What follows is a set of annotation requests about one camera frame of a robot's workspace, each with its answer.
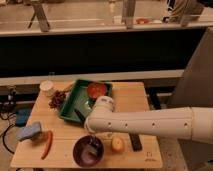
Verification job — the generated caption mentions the yellow apple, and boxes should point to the yellow apple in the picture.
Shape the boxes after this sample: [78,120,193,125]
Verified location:
[111,136,125,153]

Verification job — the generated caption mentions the black remote control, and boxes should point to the black remote control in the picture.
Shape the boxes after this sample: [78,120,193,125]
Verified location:
[129,134,142,151]

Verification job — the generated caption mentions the dark red grapes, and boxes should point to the dark red grapes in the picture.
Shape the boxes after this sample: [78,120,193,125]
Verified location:
[49,91,66,109]

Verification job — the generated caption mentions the black cable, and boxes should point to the black cable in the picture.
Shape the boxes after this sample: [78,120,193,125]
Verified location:
[0,101,20,155]

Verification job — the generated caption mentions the purple bowl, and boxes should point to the purple bowl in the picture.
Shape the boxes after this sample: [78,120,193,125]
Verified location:
[73,136,104,167]

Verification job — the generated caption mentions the red bowl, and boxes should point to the red bowl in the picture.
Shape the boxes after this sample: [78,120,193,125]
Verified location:
[87,82,107,100]

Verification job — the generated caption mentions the green plastic tray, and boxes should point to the green plastic tray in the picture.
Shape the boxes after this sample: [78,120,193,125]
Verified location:
[58,78,114,125]

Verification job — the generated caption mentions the blue box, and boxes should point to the blue box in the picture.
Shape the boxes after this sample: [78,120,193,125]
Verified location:
[15,108,31,127]

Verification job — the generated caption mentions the blue sponge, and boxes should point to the blue sponge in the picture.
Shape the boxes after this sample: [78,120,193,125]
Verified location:
[18,122,42,142]

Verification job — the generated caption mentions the white cup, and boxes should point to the white cup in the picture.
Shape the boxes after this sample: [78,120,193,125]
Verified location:
[39,80,54,97]

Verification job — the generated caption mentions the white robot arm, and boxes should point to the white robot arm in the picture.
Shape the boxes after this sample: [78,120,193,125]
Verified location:
[84,96,213,144]

